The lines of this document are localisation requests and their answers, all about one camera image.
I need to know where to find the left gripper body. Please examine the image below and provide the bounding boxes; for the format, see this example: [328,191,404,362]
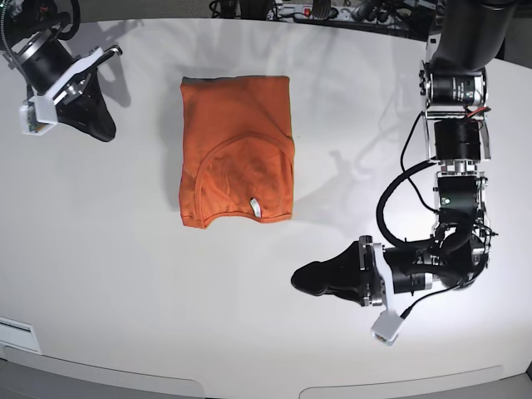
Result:
[357,235,440,310]

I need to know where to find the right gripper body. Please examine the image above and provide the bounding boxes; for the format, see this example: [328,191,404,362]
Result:
[6,31,123,112]

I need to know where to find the orange T-shirt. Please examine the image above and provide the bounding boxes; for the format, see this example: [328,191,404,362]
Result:
[179,76,295,229]

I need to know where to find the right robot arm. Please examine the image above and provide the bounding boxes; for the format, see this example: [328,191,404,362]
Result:
[1,1,122,142]

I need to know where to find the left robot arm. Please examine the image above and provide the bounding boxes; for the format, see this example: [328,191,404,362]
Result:
[291,1,518,307]

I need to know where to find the white power strip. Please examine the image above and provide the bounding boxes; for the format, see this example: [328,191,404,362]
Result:
[276,3,362,22]

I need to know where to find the white label plate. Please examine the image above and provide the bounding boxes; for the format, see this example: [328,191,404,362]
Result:
[0,318,42,355]

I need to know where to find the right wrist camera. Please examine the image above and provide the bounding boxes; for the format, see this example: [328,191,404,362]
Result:
[19,104,56,136]

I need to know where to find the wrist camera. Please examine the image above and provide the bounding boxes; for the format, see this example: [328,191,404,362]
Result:
[19,104,56,136]
[371,310,404,346]

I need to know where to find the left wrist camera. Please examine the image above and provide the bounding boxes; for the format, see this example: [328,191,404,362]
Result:
[371,310,404,346]

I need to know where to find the background cables and equipment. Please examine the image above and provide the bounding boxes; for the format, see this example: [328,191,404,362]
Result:
[207,0,450,38]

